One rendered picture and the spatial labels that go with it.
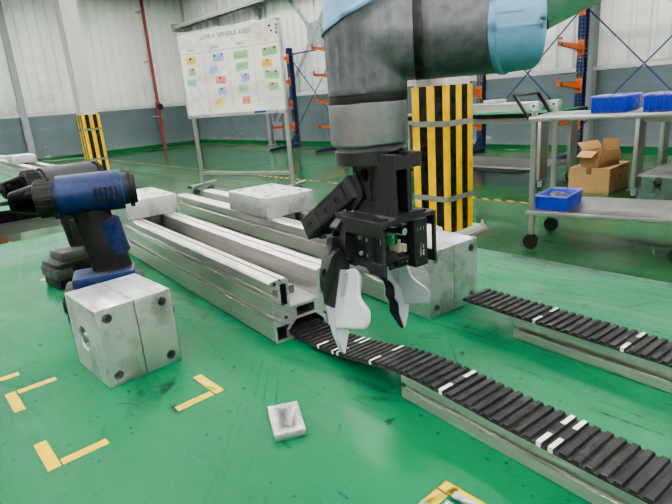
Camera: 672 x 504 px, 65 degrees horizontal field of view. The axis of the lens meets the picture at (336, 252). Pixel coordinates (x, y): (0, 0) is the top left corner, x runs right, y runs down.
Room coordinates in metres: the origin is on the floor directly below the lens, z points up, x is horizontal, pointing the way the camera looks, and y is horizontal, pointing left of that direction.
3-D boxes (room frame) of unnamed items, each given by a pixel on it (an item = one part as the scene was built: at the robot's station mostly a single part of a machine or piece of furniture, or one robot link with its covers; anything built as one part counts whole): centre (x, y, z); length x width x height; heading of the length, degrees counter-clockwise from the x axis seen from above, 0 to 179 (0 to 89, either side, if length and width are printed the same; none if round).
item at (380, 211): (0.52, -0.05, 0.97); 0.09 x 0.08 x 0.12; 36
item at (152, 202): (1.17, 0.43, 0.87); 0.16 x 0.11 x 0.07; 36
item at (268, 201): (1.08, 0.13, 0.87); 0.16 x 0.11 x 0.07; 36
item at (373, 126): (0.52, -0.04, 1.05); 0.08 x 0.08 x 0.05
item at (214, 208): (1.08, 0.13, 0.82); 0.80 x 0.10 x 0.09; 36
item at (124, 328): (0.61, 0.26, 0.83); 0.11 x 0.10 x 0.10; 133
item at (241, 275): (0.97, 0.28, 0.82); 0.80 x 0.10 x 0.09; 36
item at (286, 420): (0.44, 0.06, 0.78); 0.05 x 0.03 x 0.01; 13
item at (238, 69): (6.57, 1.06, 0.97); 1.51 x 0.50 x 1.95; 61
